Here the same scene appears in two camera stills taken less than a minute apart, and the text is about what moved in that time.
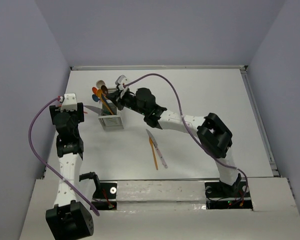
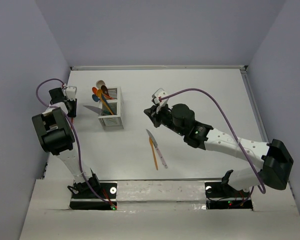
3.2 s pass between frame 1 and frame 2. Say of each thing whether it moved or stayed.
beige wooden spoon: stayed
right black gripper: moved
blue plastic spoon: stayed
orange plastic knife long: stayed
